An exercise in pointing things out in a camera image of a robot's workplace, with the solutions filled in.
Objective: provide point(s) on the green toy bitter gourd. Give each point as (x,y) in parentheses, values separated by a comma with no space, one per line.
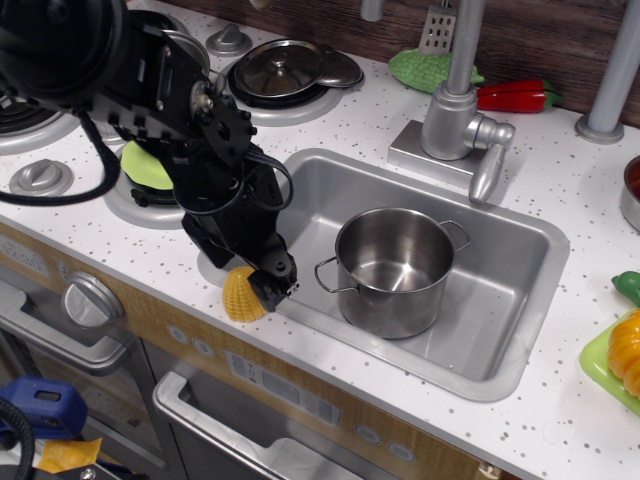
(419,71)

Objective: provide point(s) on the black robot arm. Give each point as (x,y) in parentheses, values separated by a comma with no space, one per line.
(95,61)

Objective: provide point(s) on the steel bowl at right edge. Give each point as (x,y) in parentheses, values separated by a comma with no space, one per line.
(629,199)

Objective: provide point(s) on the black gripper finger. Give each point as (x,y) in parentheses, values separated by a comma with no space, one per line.
(271,291)

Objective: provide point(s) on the large steel pot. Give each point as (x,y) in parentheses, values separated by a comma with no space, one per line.
(390,268)

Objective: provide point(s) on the green cutting board tray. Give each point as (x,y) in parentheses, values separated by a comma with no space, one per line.
(593,361)

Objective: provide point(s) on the grey hanging rod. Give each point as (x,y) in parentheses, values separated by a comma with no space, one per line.
(372,10)

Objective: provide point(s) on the grey dishwasher door handle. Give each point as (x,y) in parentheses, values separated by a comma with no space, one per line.
(223,433)

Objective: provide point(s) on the grey oven dial knob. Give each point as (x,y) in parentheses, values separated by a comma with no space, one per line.
(89,303)

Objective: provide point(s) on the grey stove knob back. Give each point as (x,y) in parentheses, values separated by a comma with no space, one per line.
(228,42)

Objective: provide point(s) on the grey vertical post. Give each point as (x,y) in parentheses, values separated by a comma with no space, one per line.
(602,124)

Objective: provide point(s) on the light green toy plate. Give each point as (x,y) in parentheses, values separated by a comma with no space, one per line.
(143,168)

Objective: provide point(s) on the grey toy sink basin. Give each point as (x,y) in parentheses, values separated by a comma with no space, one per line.
(496,297)

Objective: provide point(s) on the grey stove knob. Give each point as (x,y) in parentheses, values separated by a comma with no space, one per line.
(44,178)
(228,42)

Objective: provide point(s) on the small steel saucepan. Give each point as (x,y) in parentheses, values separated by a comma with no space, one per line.
(193,47)

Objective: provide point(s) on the grey toy faucet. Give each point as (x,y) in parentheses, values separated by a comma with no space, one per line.
(455,136)

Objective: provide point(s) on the steel pot lid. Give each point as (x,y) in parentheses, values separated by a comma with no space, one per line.
(279,68)

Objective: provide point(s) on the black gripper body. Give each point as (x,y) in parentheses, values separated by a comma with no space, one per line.
(232,211)

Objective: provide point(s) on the blue clamp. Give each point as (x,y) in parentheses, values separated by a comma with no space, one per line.
(54,409)

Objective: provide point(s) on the yellow toy pumpkin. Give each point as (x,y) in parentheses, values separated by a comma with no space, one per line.
(623,352)

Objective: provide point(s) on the metal grater spatula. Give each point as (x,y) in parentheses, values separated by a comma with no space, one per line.
(438,30)

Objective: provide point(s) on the grey stove knob front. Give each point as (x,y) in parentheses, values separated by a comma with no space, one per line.
(44,178)

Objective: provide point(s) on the red toy chili pepper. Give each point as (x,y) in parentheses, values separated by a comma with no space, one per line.
(522,96)

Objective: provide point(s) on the grey oven door handle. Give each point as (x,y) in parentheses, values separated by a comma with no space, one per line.
(100,359)

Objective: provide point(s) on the front left stove burner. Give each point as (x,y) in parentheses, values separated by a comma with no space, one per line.
(25,127)

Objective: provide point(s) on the yellow toy corn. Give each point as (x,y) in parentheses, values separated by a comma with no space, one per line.
(239,300)

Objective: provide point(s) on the small steel lid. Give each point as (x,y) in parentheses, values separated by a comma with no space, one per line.
(339,70)

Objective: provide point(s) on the yellow tape piece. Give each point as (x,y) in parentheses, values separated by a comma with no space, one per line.
(64,455)

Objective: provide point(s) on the green toy vegetable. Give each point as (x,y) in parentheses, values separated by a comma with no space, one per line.
(628,284)

